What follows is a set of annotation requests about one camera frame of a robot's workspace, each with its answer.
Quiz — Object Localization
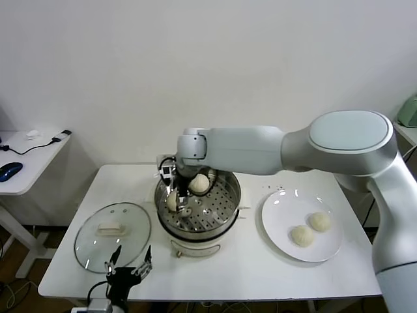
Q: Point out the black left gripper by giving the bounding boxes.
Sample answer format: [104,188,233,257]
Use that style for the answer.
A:
[104,244,154,303]

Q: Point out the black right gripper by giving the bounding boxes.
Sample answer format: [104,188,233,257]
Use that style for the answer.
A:
[165,164,196,213]

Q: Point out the white steamed baozi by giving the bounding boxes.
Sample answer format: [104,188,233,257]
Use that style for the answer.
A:
[165,190,179,212]
[308,212,332,233]
[188,173,210,196]
[290,225,315,248]

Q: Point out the round glass pot lid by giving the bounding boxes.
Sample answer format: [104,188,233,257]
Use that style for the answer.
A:
[73,201,152,274]

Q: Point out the stainless steel steamer basket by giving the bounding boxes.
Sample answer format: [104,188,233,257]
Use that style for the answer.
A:
[145,159,253,236]

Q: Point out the white electric cooker base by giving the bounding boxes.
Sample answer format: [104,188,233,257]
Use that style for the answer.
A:
[156,208,250,261]

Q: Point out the white round plate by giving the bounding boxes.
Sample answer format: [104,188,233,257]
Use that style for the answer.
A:
[261,188,344,263]

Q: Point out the white side desk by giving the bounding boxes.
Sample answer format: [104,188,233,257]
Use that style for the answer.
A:
[0,130,100,280]

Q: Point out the blue computer mouse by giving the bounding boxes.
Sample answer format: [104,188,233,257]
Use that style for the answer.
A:
[0,162,25,183]

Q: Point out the white side table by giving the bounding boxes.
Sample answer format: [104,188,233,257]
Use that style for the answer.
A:
[393,120,417,147]

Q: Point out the pale green appliance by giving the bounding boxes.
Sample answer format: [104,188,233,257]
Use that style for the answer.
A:
[397,94,417,128]

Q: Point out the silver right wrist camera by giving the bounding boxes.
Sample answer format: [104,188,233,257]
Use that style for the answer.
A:
[155,155,179,183]

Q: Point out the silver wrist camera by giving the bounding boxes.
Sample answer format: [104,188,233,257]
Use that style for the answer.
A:
[70,298,113,313]
[155,155,179,183]

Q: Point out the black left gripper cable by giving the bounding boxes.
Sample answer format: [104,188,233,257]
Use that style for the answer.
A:
[86,280,110,303]

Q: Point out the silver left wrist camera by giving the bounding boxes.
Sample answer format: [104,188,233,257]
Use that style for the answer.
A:
[70,298,113,313]

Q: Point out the thin black desk cable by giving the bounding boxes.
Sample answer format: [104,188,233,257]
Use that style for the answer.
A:
[0,138,63,156]

